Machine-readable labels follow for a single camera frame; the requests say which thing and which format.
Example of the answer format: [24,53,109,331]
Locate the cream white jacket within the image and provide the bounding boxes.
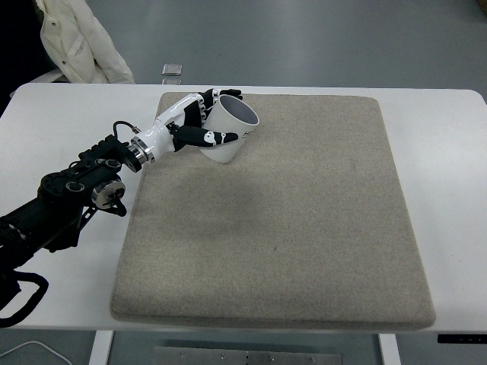
[36,0,136,85]

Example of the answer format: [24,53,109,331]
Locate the white table leg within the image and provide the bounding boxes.
[377,333,400,365]
[89,330,115,365]

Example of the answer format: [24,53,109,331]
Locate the white cable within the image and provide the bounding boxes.
[0,340,72,365]

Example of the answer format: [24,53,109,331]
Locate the black table control panel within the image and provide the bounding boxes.
[437,333,487,344]

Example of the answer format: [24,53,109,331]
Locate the beige fabric mat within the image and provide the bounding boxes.
[109,90,437,331]

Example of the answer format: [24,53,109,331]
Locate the white plastic cup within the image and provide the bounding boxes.
[200,94,260,163]

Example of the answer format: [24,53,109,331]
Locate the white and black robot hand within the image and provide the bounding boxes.
[137,87,244,160]

